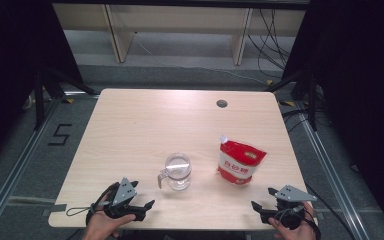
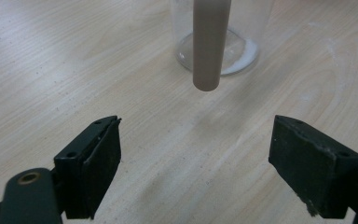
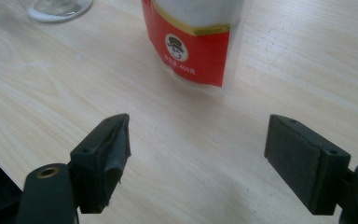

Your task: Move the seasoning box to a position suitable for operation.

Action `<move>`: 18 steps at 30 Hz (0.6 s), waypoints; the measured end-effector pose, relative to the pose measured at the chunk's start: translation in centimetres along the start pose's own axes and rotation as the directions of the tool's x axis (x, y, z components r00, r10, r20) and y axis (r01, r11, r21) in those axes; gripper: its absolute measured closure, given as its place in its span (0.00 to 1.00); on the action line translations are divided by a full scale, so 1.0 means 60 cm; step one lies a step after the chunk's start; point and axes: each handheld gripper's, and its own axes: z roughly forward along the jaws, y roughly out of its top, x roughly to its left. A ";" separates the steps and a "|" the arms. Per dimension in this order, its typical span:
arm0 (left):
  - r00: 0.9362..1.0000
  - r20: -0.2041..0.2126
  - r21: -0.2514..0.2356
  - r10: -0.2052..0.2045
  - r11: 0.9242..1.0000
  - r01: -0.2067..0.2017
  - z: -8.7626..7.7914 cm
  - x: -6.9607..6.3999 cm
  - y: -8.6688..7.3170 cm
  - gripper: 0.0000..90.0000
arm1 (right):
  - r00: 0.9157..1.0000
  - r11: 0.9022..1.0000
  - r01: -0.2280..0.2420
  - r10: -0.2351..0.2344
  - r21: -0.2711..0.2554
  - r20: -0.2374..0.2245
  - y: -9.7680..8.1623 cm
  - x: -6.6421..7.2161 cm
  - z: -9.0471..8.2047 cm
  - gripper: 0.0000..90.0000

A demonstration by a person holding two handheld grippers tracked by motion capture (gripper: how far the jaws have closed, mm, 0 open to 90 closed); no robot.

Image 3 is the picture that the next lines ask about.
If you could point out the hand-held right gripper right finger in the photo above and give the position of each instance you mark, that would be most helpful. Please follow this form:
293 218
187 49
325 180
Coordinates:
295 161

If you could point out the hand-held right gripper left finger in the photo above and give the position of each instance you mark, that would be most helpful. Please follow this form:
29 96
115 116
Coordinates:
99 161

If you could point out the clear bag with red label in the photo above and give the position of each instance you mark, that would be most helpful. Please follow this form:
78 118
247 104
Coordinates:
199 53

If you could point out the clear glass jar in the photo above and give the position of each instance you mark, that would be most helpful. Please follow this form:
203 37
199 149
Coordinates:
56 11

